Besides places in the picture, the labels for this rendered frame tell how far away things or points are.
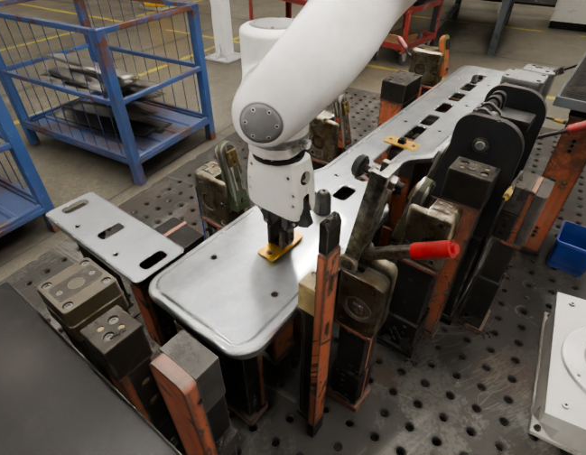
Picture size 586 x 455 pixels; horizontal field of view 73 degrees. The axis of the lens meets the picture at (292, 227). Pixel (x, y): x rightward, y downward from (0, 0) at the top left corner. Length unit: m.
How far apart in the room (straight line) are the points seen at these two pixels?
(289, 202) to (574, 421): 0.61
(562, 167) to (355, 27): 0.81
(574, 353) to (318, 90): 0.73
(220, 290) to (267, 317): 0.09
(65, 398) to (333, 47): 0.47
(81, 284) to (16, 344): 0.10
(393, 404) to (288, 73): 0.66
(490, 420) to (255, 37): 0.77
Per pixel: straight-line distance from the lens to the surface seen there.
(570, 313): 1.04
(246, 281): 0.62
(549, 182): 0.83
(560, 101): 0.94
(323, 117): 1.00
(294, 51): 0.40
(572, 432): 0.90
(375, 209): 0.49
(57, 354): 0.58
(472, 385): 0.93
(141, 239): 0.73
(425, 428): 0.86
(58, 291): 0.61
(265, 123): 0.42
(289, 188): 0.55
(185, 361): 0.31
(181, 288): 0.63
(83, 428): 0.51
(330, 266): 0.45
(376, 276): 0.57
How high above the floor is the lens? 1.45
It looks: 40 degrees down
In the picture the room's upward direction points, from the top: straight up
